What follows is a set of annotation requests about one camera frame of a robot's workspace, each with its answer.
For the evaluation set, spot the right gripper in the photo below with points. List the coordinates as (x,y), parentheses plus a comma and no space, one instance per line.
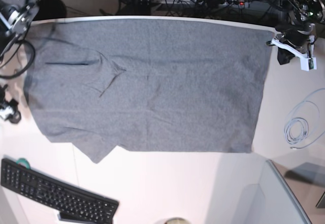
(16,117)

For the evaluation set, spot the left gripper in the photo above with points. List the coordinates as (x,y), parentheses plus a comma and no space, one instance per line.
(295,36)

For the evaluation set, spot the grey t-shirt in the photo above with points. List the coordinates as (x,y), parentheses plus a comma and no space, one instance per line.
(147,85)

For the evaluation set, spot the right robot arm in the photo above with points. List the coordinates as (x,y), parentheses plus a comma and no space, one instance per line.
(16,18)

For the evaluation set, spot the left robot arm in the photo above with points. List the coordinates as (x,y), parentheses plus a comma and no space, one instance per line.
(299,12)

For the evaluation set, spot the green tape roll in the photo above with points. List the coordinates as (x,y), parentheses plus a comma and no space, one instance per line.
(23,162)

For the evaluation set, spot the black computer keyboard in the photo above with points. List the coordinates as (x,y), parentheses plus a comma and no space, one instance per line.
(75,203)

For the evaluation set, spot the round tan object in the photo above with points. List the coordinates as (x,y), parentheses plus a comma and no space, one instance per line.
(176,220)

